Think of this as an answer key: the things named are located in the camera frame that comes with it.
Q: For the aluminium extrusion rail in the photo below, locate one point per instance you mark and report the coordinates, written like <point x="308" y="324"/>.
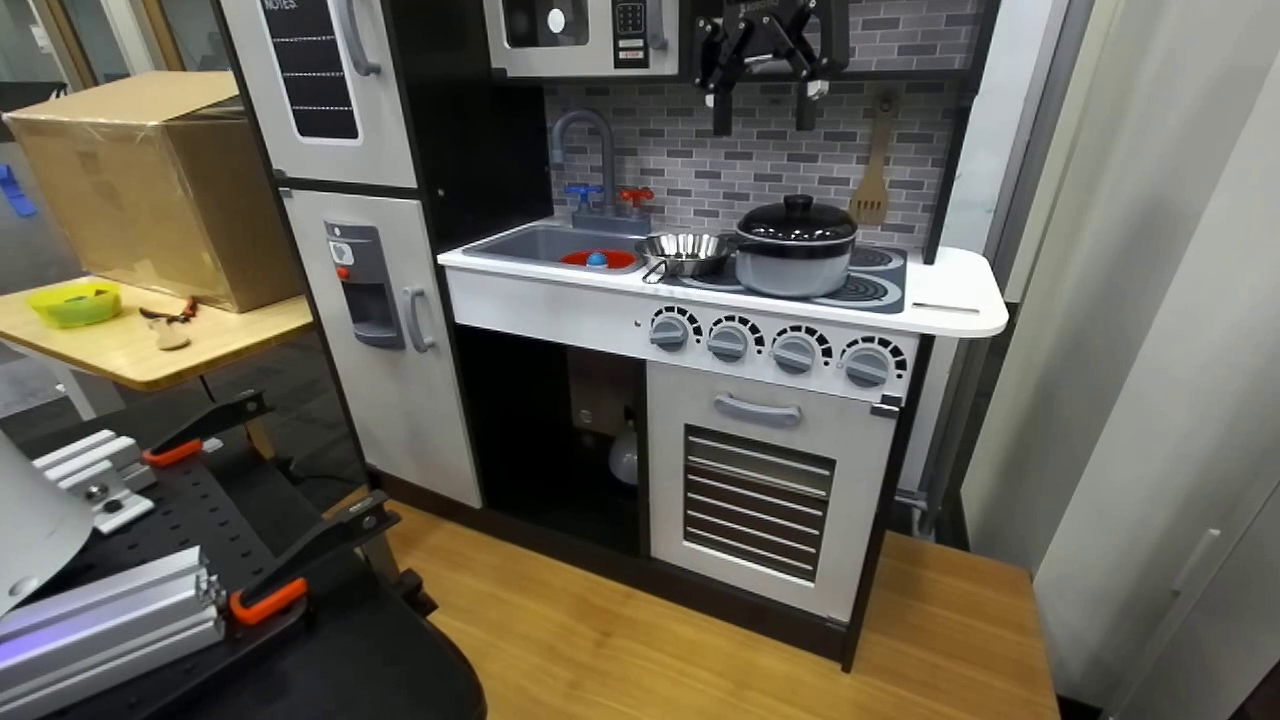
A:
<point x="112" y="629"/>

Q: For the light wooden side table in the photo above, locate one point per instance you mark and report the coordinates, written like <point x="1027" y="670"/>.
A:
<point x="131" y="350"/>

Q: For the black orange clamp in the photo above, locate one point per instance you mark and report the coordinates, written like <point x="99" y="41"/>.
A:
<point x="207" y="426"/>
<point x="284" y="581"/>

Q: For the grey toy pot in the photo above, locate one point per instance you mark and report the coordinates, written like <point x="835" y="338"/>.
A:
<point x="795" y="268"/>

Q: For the cardboard box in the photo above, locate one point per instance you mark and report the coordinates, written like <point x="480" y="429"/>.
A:
<point x="161" y="183"/>

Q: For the black pot lid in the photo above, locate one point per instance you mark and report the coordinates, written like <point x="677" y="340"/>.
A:
<point x="797" y="225"/>

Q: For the toy microwave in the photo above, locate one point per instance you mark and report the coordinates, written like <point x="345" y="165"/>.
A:
<point x="581" y="39"/>

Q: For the toy play kitchen unit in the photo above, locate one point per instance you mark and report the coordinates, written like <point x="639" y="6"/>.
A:
<point x="710" y="445"/>

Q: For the silver metal bracket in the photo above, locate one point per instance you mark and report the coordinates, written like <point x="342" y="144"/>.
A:
<point x="106" y="474"/>

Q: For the black orange clamp rear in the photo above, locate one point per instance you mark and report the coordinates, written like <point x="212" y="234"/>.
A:
<point x="207" y="426"/>

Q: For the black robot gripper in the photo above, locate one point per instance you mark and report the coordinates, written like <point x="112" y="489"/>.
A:
<point x="801" y="39"/>

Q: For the black orange clamp front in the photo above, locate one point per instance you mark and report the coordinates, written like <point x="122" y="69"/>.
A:
<point x="284" y="581"/>

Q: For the red bowl in sink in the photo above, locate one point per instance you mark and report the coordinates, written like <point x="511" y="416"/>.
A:
<point x="617" y="258"/>

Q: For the grey robot base cover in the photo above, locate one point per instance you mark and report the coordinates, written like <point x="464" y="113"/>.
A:
<point x="40" y="526"/>

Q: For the silver metal pan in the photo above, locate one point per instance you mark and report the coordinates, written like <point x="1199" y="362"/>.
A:
<point x="684" y="253"/>

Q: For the wooden spatula on wall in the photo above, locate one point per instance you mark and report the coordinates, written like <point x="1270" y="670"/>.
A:
<point x="868" y="200"/>

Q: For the grey toy faucet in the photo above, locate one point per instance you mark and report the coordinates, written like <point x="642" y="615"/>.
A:
<point x="591" y="198"/>

